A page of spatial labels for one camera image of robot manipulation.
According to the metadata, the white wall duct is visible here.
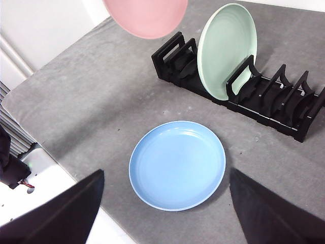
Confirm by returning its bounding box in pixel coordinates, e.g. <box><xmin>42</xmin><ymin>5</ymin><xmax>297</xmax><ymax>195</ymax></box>
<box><xmin>0</xmin><ymin>35</ymin><xmax>34</xmax><ymax>78</ymax></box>

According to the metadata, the pale green round plate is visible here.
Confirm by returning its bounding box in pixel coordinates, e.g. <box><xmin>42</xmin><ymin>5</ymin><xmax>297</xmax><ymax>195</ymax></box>
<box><xmin>197</xmin><ymin>3</ymin><xmax>258</xmax><ymax>102</ymax></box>

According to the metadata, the grey slatted panel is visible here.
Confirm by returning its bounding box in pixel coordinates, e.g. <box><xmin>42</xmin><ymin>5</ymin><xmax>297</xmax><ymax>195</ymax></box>
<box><xmin>0</xmin><ymin>81</ymin><xmax>39</xmax><ymax>156</ymax></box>

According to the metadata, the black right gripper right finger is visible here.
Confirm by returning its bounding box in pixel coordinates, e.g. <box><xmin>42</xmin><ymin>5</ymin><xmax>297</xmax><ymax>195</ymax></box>
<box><xmin>230</xmin><ymin>167</ymin><xmax>325</xmax><ymax>244</ymax></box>

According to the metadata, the black plastic plate rack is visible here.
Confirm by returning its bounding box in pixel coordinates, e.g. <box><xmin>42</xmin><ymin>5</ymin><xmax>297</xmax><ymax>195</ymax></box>
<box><xmin>151</xmin><ymin>31</ymin><xmax>325</xmax><ymax>143</ymax></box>

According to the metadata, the blue round plate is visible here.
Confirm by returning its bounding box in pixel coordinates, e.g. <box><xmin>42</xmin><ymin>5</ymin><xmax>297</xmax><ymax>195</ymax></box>
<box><xmin>128</xmin><ymin>120</ymin><xmax>226</xmax><ymax>211</ymax></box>

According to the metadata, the pink round plate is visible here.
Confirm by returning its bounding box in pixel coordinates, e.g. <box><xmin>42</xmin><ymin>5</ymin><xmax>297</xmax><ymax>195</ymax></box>
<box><xmin>103</xmin><ymin>0</ymin><xmax>189</xmax><ymax>40</ymax></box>

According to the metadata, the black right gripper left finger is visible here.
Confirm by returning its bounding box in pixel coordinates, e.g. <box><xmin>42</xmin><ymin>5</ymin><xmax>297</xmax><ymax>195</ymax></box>
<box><xmin>0</xmin><ymin>169</ymin><xmax>105</xmax><ymax>244</ymax></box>

